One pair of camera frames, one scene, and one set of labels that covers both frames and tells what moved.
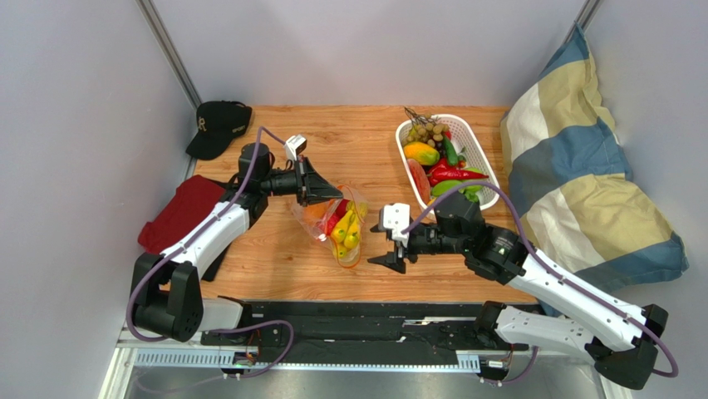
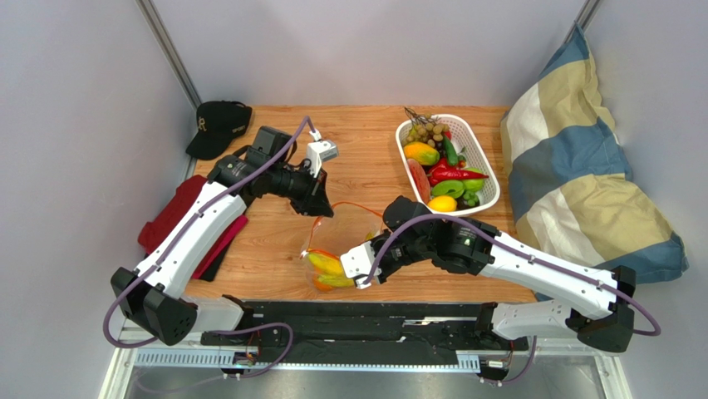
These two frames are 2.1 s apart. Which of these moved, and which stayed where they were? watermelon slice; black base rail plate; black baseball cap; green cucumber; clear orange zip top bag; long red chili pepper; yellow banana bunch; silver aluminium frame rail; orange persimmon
Moved: orange persimmon; yellow banana bunch; clear orange zip top bag
Stayed: watermelon slice; long red chili pepper; black base rail plate; green cucumber; black baseball cap; silver aluminium frame rail
